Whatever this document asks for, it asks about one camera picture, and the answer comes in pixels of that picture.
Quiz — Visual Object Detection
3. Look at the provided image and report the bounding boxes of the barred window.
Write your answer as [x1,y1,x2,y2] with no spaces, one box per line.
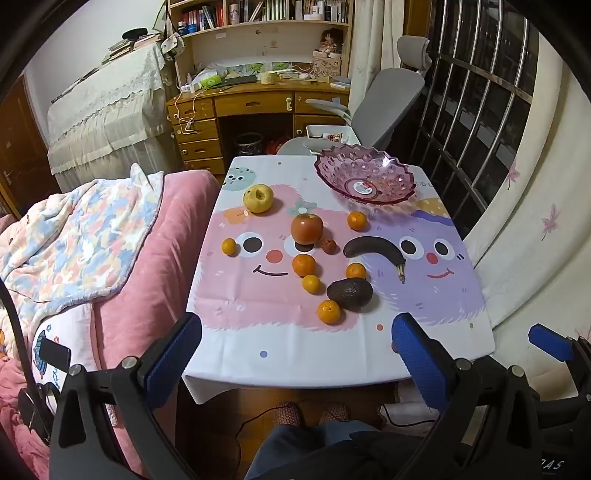
[406,0,541,227]

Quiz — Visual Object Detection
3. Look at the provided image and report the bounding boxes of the row of books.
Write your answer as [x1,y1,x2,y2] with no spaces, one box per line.
[178,0,349,29]

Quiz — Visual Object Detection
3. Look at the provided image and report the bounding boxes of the pink glass fruit bowl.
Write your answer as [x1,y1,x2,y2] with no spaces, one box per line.
[314,143,419,206]

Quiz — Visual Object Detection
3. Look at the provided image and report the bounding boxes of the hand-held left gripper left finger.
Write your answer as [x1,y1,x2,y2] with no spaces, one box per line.
[50,311,204,480]

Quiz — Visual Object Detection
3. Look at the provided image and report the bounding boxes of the white printed bed sheet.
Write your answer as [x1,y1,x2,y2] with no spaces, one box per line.
[28,305,116,416]

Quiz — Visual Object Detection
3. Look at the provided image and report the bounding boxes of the hanging patterned bag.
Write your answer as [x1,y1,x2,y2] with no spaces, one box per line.
[160,33,185,61]

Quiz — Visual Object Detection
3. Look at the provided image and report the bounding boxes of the wooden desk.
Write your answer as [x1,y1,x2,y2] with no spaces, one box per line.
[166,78,352,175]

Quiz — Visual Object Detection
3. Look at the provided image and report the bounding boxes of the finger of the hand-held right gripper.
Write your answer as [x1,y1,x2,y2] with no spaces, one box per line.
[529,323,591,402]

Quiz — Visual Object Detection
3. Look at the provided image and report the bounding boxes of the wooden door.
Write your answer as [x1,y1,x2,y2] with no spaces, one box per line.
[0,76,61,217]

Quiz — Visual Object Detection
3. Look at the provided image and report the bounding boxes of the black clamp mount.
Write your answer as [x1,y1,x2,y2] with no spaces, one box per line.
[18,383,61,444]

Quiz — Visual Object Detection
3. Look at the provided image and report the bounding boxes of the lace-covered piano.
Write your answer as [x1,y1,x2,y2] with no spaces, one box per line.
[46,44,174,192]

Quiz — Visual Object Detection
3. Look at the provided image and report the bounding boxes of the person's dark trousers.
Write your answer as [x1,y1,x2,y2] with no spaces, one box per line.
[245,420,430,480]

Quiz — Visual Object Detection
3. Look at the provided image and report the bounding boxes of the overripe dark banana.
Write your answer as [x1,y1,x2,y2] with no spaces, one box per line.
[343,236,407,284]

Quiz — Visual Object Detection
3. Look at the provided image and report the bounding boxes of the dark avocado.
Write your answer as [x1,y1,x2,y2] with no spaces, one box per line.
[326,278,373,312]

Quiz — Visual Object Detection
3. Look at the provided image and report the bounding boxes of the white charging cable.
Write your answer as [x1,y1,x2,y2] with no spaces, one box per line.
[173,88,204,137]

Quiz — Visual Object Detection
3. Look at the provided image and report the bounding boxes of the patterned pink box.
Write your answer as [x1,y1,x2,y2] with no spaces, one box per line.
[311,51,342,77]

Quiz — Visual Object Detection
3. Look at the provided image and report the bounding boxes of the cartoon printed tablecloth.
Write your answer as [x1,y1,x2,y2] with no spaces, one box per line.
[181,156,496,404]

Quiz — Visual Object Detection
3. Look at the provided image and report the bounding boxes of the dark waste bin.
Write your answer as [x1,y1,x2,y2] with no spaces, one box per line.
[234,133,264,158]

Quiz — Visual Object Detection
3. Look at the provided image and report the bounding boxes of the small doll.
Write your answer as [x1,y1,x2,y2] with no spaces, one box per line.
[318,28,345,54]

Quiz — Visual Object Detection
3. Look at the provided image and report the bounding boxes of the pastel floral blanket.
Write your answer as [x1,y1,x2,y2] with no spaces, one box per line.
[0,162,165,305]

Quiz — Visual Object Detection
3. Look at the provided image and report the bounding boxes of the grey office chair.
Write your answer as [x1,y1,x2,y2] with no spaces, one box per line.
[277,36,432,155]

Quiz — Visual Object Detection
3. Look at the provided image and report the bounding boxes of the black cable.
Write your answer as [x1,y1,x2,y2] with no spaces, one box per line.
[0,277,38,393]

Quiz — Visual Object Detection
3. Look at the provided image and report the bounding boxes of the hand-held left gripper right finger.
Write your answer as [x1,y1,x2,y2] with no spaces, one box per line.
[392,312,546,480]

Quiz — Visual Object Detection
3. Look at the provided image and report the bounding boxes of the stack of books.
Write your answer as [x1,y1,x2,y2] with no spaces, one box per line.
[102,28,162,63]

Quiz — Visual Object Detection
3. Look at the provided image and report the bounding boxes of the red woven slipper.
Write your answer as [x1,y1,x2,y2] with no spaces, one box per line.
[321,402,349,423]
[274,401,303,428]

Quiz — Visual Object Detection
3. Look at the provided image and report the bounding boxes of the black phone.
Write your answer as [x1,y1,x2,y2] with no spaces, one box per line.
[39,339,72,370]

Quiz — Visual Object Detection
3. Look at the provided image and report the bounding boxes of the yellow pear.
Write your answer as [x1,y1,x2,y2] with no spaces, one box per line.
[243,184,274,214]

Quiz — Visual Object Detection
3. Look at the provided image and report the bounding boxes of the white plastic tray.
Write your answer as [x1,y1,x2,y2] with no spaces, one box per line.
[306,124,361,145]

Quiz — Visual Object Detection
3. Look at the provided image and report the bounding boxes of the white butterfly curtain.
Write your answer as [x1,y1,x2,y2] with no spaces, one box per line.
[462,60,591,384]

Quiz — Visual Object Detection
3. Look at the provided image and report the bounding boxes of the red apple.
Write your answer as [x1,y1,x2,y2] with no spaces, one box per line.
[290,212,324,245]

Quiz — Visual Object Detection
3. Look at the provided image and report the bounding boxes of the wooden bookshelf hutch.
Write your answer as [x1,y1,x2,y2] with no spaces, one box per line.
[166,0,356,81]

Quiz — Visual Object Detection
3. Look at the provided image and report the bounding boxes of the pink bed with blanket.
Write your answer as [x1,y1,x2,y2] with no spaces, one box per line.
[0,171,222,480]

